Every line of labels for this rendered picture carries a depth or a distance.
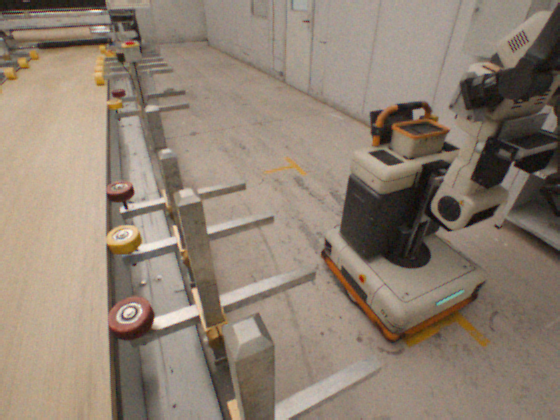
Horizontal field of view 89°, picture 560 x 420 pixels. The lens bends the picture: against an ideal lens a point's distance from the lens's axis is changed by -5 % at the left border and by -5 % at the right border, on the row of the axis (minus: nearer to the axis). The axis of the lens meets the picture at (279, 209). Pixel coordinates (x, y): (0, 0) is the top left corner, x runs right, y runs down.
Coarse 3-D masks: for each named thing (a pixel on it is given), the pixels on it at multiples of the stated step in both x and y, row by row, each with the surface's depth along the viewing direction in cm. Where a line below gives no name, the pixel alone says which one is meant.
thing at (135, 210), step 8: (224, 184) 110; (232, 184) 110; (240, 184) 110; (200, 192) 105; (208, 192) 106; (216, 192) 107; (224, 192) 109; (232, 192) 110; (152, 200) 101; (160, 200) 101; (120, 208) 97; (128, 208) 97; (136, 208) 97; (144, 208) 98; (152, 208) 100; (160, 208) 101; (128, 216) 97; (136, 216) 98
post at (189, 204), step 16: (192, 192) 43; (192, 208) 43; (192, 224) 44; (192, 240) 46; (208, 240) 47; (192, 256) 48; (208, 256) 49; (208, 272) 51; (208, 288) 53; (208, 304) 56; (208, 320) 59; (224, 352) 67
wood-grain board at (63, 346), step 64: (64, 64) 260; (0, 128) 134; (64, 128) 134; (0, 192) 90; (64, 192) 90; (0, 256) 68; (64, 256) 68; (0, 320) 54; (64, 320) 55; (0, 384) 45; (64, 384) 46
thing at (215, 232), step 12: (252, 216) 91; (264, 216) 91; (216, 228) 86; (228, 228) 86; (240, 228) 88; (252, 228) 90; (168, 240) 82; (132, 252) 78; (144, 252) 78; (156, 252) 80; (168, 252) 82
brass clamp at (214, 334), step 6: (198, 300) 65; (198, 306) 63; (222, 312) 62; (204, 324) 60; (216, 324) 60; (222, 324) 60; (204, 330) 60; (210, 330) 59; (216, 330) 59; (210, 336) 59; (216, 336) 58; (222, 336) 59; (210, 342) 58; (216, 342) 59; (222, 342) 60; (216, 348) 60
